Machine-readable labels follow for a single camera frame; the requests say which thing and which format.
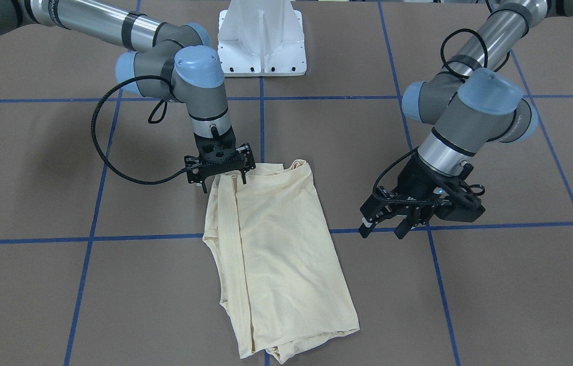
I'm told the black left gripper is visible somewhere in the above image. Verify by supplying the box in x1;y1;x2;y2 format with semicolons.
358;152;486;239

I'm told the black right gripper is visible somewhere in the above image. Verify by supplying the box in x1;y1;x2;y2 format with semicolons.
185;128;256;194

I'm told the cream long-sleeve graphic shirt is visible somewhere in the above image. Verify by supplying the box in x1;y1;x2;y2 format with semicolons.
202;160;360;364

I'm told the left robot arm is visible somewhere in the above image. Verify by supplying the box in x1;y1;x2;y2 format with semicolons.
358;1;573;239

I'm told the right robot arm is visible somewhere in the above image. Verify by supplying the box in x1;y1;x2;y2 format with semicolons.
0;1;256;185

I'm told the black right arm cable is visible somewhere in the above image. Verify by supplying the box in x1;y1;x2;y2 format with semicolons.
91;75;200;186

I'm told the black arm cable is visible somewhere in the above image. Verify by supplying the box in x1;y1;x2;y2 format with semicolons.
91;75;200;186
372;28;510;196

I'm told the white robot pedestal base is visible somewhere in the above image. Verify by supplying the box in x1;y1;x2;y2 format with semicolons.
217;1;308;77

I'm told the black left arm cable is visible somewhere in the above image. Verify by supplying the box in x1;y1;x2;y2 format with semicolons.
372;28;510;196

